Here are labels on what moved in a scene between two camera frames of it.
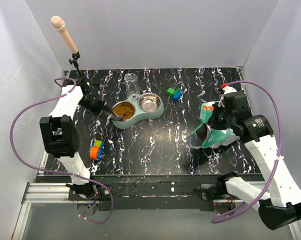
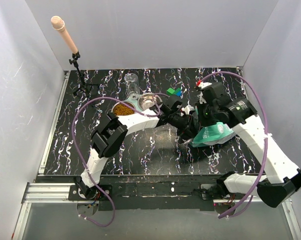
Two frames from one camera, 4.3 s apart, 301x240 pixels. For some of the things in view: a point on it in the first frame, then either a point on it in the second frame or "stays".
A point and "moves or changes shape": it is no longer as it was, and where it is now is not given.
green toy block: [170, 92] stays
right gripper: [215, 124] -> [202, 122]
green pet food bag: [204, 136] moves or changes shape
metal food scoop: [114, 117] moves or changes shape
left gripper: [102, 106] -> [188, 130]
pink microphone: [58, 23] stays
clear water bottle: [132, 81] stays
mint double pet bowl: [138, 107] stays
